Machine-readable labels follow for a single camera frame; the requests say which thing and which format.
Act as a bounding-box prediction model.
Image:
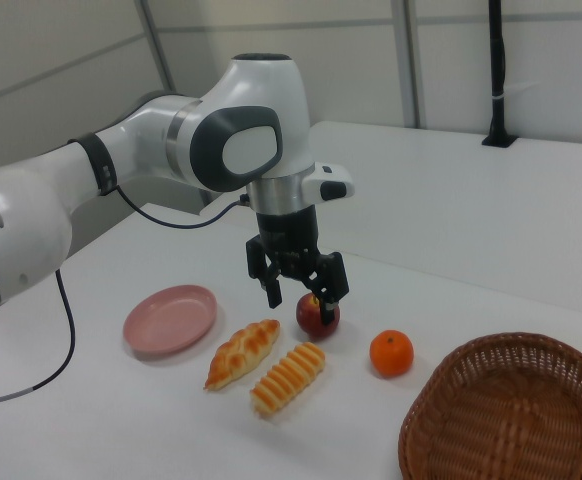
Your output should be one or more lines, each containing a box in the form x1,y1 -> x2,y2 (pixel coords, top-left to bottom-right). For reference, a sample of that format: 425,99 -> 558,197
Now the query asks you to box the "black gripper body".
254,205 -> 323,282

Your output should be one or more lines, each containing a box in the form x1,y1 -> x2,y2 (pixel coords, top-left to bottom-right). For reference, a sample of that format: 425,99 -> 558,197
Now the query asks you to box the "red toy apple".
295,293 -> 341,340

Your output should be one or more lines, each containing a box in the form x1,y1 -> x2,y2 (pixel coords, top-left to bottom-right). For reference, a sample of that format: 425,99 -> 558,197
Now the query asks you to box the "toy orange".
369,329 -> 415,379

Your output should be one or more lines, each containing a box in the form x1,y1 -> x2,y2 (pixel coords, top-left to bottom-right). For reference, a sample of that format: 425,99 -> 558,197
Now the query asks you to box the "braided toy bread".
204,318 -> 282,392

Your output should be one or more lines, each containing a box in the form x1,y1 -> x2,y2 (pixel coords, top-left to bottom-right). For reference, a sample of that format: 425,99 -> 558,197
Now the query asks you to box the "striped toy bread roll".
249,341 -> 327,415

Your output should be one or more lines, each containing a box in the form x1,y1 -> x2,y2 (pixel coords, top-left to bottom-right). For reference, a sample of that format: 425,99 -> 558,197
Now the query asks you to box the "pink plate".
122,284 -> 219,359

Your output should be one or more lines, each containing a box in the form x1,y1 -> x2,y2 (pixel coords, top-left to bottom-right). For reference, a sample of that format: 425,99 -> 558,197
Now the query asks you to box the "brown woven basket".
398,331 -> 582,480

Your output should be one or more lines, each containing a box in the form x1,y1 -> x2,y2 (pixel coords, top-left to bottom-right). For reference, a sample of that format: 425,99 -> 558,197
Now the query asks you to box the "black pole with base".
480,0 -> 518,149

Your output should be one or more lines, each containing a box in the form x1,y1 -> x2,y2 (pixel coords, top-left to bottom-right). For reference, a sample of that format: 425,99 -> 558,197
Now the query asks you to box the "black cable strap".
79,132 -> 120,197

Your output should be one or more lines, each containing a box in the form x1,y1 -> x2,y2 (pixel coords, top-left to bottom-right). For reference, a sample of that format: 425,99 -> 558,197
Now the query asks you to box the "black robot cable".
0,184 -> 250,407

